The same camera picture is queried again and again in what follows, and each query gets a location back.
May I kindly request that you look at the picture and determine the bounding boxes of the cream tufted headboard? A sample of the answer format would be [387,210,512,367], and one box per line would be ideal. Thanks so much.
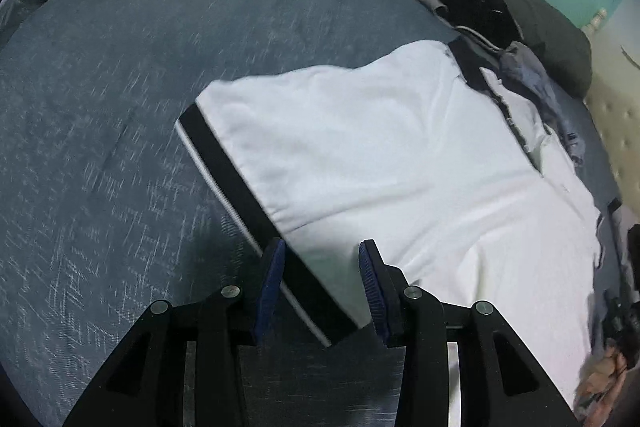
[582,7,640,218]

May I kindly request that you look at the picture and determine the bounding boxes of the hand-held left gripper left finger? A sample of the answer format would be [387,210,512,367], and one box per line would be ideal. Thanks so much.
[62,238,287,427]

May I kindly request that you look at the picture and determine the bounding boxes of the white polo shirt black trim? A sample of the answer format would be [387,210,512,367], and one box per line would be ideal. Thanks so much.
[176,38,601,413]

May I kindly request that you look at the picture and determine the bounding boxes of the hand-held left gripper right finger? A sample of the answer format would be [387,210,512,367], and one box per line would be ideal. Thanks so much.
[358,239,581,427]

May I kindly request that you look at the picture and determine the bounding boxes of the person's right hand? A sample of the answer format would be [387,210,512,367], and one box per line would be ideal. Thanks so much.
[575,344,626,415]

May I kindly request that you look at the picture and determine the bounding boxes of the blue checked shorts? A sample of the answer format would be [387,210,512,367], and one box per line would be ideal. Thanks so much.
[500,44,586,165]

